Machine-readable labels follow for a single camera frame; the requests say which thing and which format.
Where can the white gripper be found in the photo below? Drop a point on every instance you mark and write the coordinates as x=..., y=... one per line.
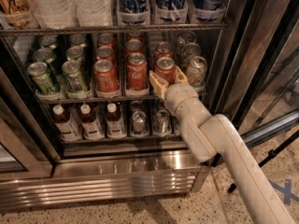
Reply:
x=178, y=97

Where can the red coke can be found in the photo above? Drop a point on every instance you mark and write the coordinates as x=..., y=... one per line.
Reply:
x=137, y=68
x=106, y=76
x=165, y=68

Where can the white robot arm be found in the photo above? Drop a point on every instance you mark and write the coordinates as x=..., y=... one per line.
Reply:
x=207, y=136

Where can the white green 7up can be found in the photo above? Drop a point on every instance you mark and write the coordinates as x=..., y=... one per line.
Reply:
x=196, y=70

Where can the red can behind right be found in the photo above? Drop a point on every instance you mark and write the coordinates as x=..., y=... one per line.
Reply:
x=164, y=49

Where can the silver can middle right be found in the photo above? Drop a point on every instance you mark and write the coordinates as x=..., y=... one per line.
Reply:
x=189, y=50

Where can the silver can bottom middle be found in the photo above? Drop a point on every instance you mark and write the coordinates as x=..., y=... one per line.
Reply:
x=162, y=121

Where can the silver can back right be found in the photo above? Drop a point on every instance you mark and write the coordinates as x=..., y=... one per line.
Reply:
x=185, y=38

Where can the silver can bottom left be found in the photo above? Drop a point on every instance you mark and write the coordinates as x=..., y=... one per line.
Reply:
x=139, y=122

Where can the red can middle centre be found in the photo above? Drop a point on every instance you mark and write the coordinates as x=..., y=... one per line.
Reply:
x=133, y=46

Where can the red can back centre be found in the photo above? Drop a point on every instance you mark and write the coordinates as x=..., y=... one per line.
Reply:
x=135, y=35

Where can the red can middle left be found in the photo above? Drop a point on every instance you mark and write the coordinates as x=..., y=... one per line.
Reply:
x=105, y=53

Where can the red can back left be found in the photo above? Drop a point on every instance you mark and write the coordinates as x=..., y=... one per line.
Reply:
x=106, y=39

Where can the open glass fridge door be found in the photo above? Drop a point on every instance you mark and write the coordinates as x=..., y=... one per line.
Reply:
x=263, y=63

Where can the tea bottle middle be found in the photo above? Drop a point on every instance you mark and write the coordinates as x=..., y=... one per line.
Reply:
x=90, y=123

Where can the tea bottle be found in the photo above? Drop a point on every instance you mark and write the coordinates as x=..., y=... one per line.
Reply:
x=115, y=122
x=66, y=124
x=90, y=123

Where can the stainless steel fridge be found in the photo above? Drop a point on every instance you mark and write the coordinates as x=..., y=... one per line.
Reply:
x=47, y=170

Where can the green can middle left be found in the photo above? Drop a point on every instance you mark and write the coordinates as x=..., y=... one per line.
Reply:
x=46, y=55

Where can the green can back left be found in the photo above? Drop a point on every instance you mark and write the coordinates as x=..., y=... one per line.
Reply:
x=48, y=41

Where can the green can front left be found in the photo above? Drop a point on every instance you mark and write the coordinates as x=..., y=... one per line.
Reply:
x=43, y=77

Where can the yellow la croix can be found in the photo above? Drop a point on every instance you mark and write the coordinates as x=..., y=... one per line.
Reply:
x=16, y=13

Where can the tea bottle right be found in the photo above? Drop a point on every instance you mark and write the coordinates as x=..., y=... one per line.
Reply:
x=115, y=122

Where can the clear water bottle right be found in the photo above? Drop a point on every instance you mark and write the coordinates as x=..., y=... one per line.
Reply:
x=93, y=13

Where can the clear water bottle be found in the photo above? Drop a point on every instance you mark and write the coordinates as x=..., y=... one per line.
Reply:
x=54, y=14
x=93, y=13

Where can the tea bottle left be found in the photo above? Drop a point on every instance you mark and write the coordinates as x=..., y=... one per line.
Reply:
x=66, y=124

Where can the black tripod leg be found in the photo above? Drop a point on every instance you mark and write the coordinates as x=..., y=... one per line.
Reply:
x=272, y=153

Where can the clear water bottle left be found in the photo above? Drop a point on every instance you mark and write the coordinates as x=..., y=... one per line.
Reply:
x=54, y=14

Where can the blue tape cross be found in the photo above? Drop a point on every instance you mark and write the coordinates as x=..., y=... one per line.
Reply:
x=286, y=190

